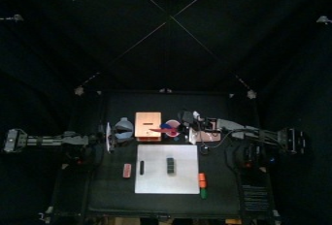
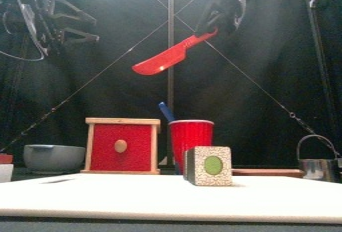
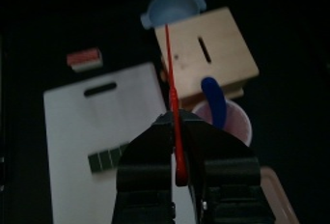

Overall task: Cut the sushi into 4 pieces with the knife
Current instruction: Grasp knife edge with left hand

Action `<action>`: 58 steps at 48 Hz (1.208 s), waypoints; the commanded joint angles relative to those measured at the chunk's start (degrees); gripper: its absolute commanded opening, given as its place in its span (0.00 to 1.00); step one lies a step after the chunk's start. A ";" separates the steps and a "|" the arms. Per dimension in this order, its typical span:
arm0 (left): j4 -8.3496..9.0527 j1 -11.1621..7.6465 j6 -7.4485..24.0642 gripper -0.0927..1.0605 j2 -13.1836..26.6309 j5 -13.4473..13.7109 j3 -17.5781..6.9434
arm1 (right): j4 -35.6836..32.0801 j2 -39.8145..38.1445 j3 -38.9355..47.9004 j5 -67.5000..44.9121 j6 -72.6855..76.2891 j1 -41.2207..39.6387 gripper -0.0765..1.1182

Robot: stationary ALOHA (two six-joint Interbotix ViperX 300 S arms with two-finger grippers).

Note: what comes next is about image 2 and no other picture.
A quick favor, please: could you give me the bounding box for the blue utensil handle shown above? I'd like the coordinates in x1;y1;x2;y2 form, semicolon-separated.
158;101;177;123

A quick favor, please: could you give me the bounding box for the red plastic cup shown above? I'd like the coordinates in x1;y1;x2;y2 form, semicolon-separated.
167;119;217;175

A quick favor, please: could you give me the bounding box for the grey gripper cable loop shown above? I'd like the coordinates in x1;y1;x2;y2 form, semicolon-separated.
0;9;48;63

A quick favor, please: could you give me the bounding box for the toy sushi roll block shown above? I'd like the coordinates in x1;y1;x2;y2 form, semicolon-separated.
182;145;234;187

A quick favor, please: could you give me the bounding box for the brown wooden board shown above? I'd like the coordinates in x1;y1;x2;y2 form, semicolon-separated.
231;168;307;179

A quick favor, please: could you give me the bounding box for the dark slanted frame pole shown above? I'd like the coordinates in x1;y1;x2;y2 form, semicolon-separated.
301;0;342;144

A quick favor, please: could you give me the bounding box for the white cutting board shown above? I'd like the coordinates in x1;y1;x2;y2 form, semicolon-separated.
0;172;342;226

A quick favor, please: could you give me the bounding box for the red and white container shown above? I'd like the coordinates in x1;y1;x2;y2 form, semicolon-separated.
0;153;15;184

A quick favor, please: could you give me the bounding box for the grey bowl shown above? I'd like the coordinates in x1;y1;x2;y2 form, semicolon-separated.
22;143;87;174

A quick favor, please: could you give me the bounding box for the metal pot with bail handle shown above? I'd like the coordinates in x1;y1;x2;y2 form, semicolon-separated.
295;133;342;184

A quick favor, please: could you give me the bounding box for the grey vertical frame pole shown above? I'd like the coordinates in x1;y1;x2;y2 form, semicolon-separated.
166;0;177;168

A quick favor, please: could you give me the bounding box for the red plastic toy knife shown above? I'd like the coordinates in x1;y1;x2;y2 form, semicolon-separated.
131;28;219;77

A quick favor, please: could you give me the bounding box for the red wooden drawer box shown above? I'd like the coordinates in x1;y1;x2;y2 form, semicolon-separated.
80;116;163;176

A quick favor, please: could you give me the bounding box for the thin diagonal brace wire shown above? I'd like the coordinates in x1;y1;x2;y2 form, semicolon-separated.
130;0;342;159
0;0;203;154

